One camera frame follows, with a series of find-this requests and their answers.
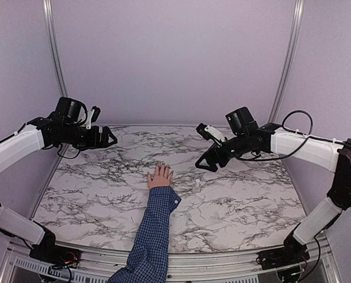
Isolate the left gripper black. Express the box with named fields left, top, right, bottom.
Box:
left=62, top=123, right=117, bottom=151

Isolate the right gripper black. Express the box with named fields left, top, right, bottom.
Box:
left=195, top=133, right=250, bottom=172

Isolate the clear nail polish bottle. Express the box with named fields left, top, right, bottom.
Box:
left=193, top=179, right=201, bottom=190

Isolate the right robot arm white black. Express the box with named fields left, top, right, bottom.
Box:
left=195, top=107, right=351, bottom=270

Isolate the blue checked shirt forearm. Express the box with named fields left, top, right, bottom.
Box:
left=108, top=186, right=181, bottom=282

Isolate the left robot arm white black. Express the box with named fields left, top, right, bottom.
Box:
left=0, top=97, right=118, bottom=268

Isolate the person's bare hand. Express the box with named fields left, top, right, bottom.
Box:
left=147, top=164, right=173, bottom=190

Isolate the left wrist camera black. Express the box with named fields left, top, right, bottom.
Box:
left=81, top=106, right=101, bottom=130

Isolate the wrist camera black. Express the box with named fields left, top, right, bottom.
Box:
left=196, top=123, right=226, bottom=144
left=81, top=106, right=101, bottom=130

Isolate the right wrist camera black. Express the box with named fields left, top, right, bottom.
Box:
left=196, top=123, right=226, bottom=144

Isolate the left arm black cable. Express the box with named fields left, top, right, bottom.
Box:
left=56, top=146, right=81, bottom=160

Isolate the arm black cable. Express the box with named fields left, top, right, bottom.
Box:
left=56, top=146, right=81, bottom=160
left=237, top=110, right=346, bottom=162

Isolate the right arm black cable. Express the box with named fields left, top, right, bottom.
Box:
left=237, top=110, right=346, bottom=162

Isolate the aluminium front frame rail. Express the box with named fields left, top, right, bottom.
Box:
left=0, top=237, right=341, bottom=282

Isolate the left aluminium corner post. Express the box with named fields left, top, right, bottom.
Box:
left=42, top=0, right=68, bottom=97

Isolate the aluminium corner post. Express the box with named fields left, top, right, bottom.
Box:
left=268, top=0, right=305, bottom=123
left=42, top=0, right=68, bottom=97

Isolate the right aluminium corner post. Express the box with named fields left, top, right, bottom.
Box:
left=268, top=0, right=305, bottom=123

